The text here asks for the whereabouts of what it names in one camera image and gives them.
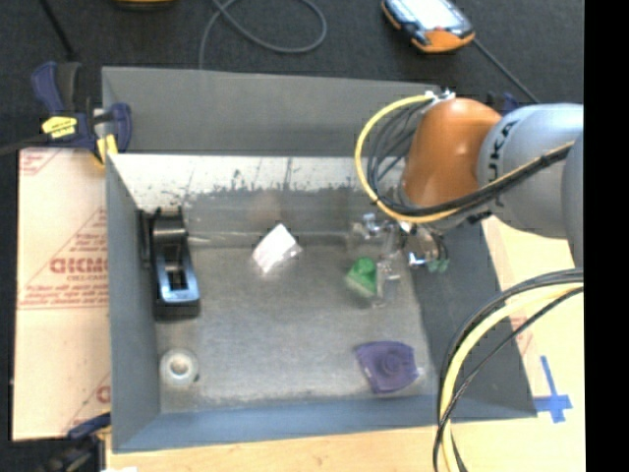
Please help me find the clear tape roll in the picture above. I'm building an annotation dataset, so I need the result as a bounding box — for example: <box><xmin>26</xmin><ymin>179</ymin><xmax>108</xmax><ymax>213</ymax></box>
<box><xmin>157</xmin><ymin>347</ymin><xmax>200</xmax><ymax>390</ymax></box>

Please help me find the purple flat wedge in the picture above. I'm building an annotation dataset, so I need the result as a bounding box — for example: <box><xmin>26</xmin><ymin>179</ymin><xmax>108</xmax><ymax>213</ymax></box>
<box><xmin>353</xmin><ymin>340</ymin><xmax>421</xmax><ymax>395</ymax></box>

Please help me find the white folded packet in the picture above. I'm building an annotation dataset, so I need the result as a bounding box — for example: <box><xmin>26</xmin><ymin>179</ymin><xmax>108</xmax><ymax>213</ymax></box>
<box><xmin>251</xmin><ymin>222</ymin><xmax>304</xmax><ymax>275</ymax></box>

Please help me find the black tape dispenser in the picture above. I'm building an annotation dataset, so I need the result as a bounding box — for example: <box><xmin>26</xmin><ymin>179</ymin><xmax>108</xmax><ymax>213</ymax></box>
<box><xmin>139</xmin><ymin>206</ymin><xmax>202</xmax><ymax>322</ymax></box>

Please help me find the brown cardboard board red print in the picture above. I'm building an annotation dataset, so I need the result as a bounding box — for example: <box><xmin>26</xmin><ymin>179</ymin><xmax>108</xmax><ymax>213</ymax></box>
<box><xmin>11</xmin><ymin>147</ymin><xmax>112</xmax><ymax>443</ymax></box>

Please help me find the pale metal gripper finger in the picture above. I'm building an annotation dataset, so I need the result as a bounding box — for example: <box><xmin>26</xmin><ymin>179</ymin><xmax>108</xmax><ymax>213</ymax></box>
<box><xmin>374</xmin><ymin>258</ymin><xmax>405</xmax><ymax>310</ymax></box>
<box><xmin>349</xmin><ymin>212</ymin><xmax>394</xmax><ymax>260</ymax></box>

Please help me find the green toy block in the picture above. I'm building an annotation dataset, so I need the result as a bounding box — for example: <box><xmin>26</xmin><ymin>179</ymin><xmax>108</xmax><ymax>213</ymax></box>
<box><xmin>343</xmin><ymin>257</ymin><xmax>379</xmax><ymax>298</ymax></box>

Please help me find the grey metal bin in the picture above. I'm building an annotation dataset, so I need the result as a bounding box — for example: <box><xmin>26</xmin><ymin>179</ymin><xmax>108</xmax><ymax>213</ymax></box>
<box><xmin>100</xmin><ymin>66</ymin><xmax>538</xmax><ymax>454</ymax></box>

